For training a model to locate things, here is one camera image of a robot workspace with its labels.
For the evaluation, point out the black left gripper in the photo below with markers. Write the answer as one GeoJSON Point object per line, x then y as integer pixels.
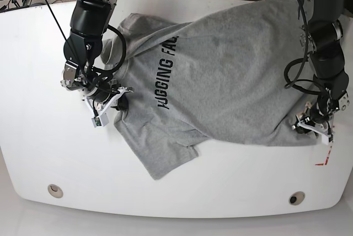
{"type": "Point", "coordinates": [318, 115]}

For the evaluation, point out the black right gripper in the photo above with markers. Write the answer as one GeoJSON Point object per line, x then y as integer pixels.
{"type": "Point", "coordinates": [97, 96]}

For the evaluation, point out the grey T-shirt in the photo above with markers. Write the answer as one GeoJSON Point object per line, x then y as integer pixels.
{"type": "Point", "coordinates": [220, 77]}

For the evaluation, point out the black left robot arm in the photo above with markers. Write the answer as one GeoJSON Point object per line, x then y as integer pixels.
{"type": "Point", "coordinates": [327, 58]}

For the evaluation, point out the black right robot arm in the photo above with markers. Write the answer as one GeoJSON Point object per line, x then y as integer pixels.
{"type": "Point", "coordinates": [89, 21]}

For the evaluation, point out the red tape rectangle marking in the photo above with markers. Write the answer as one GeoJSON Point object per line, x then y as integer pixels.
{"type": "Point", "coordinates": [330, 145]}

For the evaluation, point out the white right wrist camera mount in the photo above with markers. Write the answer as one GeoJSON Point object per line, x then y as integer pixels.
{"type": "Point", "coordinates": [99, 110]}

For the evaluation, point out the right table cable grommet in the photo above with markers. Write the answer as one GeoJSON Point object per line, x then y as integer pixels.
{"type": "Point", "coordinates": [296, 198]}

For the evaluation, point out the table cable grommet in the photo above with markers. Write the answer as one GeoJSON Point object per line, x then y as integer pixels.
{"type": "Point", "coordinates": [296, 198]}
{"type": "Point", "coordinates": [55, 191]}

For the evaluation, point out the left table cable grommet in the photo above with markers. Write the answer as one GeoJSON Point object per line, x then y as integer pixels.
{"type": "Point", "coordinates": [55, 191]}

